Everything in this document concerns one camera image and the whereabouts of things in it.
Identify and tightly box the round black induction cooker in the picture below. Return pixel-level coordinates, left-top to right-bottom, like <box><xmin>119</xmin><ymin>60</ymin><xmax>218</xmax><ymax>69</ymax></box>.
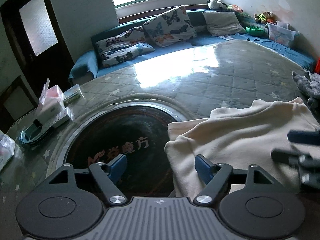
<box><xmin>65</xmin><ymin>106</ymin><xmax>177</xmax><ymax>198</ymax></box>

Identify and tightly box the small green box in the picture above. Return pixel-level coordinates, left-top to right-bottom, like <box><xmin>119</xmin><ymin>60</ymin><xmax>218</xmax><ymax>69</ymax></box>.
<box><xmin>63</xmin><ymin>84</ymin><xmax>82</xmax><ymax>104</ymax></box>

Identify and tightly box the clear plastic storage box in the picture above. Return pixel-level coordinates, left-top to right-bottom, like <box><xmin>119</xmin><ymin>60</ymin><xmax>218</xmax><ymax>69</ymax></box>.
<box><xmin>266</xmin><ymin>23</ymin><xmax>300</xmax><ymax>48</ymax></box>

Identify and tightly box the cream white garment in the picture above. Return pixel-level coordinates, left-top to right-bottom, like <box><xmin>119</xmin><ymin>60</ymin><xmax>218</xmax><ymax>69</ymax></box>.
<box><xmin>164</xmin><ymin>98</ymin><xmax>319</xmax><ymax>199</ymax></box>

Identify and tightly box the green yellow plush toy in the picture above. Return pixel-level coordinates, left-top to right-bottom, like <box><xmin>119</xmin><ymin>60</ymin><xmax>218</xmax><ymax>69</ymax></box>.
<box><xmin>254</xmin><ymin>11</ymin><xmax>275</xmax><ymax>24</ymax></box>

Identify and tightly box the green bowl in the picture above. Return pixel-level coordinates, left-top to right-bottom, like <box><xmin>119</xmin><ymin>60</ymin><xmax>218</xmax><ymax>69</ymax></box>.
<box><xmin>246</xmin><ymin>26</ymin><xmax>264</xmax><ymax>37</ymax></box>

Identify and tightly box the dark door with glass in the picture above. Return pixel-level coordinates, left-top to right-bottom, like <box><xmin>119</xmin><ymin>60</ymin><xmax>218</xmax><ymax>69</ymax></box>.
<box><xmin>1</xmin><ymin>0</ymin><xmax>74</xmax><ymax>96</ymax></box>

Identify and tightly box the red orange object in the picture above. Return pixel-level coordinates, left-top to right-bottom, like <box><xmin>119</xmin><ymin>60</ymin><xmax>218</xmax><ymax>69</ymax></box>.
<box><xmin>314</xmin><ymin>57</ymin><xmax>320</xmax><ymax>74</ymax></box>

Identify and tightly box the large butterfly pillow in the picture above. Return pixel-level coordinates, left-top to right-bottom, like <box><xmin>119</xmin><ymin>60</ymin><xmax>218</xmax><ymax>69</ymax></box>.
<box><xmin>143</xmin><ymin>5</ymin><xmax>197</xmax><ymax>47</ymax></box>

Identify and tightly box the flat butterfly pillow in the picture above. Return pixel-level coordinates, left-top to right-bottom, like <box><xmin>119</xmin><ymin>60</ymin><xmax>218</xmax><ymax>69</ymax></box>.
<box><xmin>95</xmin><ymin>26</ymin><xmax>155</xmax><ymax>68</ymax></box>

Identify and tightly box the quilted grey table cover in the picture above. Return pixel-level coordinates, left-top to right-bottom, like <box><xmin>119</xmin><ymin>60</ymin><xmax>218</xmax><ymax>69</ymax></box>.
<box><xmin>1</xmin><ymin>40</ymin><xmax>303</xmax><ymax>211</ymax></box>

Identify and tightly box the panda plush toy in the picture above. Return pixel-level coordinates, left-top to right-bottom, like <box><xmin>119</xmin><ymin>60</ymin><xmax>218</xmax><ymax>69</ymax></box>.
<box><xmin>207</xmin><ymin>0</ymin><xmax>228</xmax><ymax>10</ymax></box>

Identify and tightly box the teal tray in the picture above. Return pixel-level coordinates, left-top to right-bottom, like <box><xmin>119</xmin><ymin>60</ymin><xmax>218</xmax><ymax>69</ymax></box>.
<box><xmin>18</xmin><ymin>106</ymin><xmax>73</xmax><ymax>149</ymax></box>

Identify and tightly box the blue sofa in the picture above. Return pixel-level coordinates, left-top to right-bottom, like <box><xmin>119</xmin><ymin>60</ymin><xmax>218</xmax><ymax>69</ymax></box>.
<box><xmin>68</xmin><ymin>9</ymin><xmax>316</xmax><ymax>85</ymax></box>

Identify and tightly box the plastic tissue pack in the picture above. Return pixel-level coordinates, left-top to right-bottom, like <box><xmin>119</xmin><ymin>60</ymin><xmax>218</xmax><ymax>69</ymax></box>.
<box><xmin>0</xmin><ymin>131</ymin><xmax>16</xmax><ymax>171</ymax></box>

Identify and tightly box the grey plain cushion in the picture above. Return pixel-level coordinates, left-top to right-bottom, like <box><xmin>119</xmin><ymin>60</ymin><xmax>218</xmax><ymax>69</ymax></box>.
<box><xmin>202</xmin><ymin>11</ymin><xmax>246</xmax><ymax>36</ymax></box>

